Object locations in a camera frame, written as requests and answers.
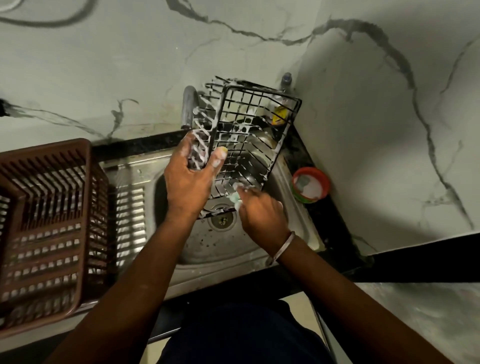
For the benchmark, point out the stainless steel sink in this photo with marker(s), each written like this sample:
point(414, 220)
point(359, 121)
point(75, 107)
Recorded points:
point(225, 247)

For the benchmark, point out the brown plastic dish basket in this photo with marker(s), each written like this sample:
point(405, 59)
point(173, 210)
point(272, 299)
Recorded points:
point(45, 225)

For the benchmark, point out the person's right forearm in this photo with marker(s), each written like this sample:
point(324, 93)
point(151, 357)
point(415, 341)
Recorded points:
point(356, 307)

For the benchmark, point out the person's right hand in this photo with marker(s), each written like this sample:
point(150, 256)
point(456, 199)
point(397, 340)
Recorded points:
point(262, 221)

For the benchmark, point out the person's left forearm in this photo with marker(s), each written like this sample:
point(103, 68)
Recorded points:
point(120, 296)

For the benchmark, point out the orange round container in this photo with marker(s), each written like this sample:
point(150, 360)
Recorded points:
point(311, 185)

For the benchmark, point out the green scrub pad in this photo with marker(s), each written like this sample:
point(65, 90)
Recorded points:
point(237, 198)

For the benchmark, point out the chrome faucet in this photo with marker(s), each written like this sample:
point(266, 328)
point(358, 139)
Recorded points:
point(189, 108)

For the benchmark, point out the person's left hand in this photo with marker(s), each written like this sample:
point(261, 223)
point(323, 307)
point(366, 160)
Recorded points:
point(187, 183)

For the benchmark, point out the clear dish soap bottle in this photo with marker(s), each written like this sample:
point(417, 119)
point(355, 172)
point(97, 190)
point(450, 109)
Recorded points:
point(285, 84)

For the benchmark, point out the black wire rack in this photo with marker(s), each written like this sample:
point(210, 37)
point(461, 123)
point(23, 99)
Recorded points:
point(255, 123)

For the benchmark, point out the person's dark clothing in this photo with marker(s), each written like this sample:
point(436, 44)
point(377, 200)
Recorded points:
point(243, 337)

